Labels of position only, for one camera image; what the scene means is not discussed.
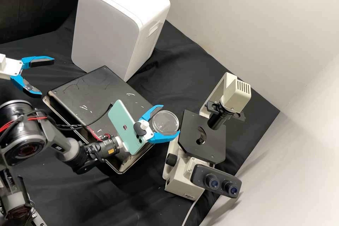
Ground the white cable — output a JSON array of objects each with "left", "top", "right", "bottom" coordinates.
[{"left": 182, "top": 196, "right": 200, "bottom": 226}]

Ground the right wrist camera phone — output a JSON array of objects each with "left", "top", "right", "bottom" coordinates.
[{"left": 107, "top": 99, "right": 154, "bottom": 156}]

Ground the white box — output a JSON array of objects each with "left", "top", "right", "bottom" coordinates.
[{"left": 71, "top": 0, "right": 171, "bottom": 82}]

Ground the petri dish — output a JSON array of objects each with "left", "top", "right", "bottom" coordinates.
[{"left": 151, "top": 110, "right": 180, "bottom": 133}]

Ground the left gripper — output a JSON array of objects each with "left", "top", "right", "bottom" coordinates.
[{"left": 0, "top": 55, "right": 55, "bottom": 97}]

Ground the cream microscope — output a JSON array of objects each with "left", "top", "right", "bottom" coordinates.
[{"left": 162, "top": 72, "right": 252, "bottom": 201}]

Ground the black tray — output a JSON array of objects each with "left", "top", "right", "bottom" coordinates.
[{"left": 42, "top": 66, "right": 156, "bottom": 175}]

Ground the black cable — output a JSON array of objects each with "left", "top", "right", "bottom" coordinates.
[{"left": 54, "top": 102, "right": 112, "bottom": 129}]

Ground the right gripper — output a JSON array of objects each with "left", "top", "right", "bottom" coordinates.
[{"left": 140, "top": 104, "right": 182, "bottom": 145}]

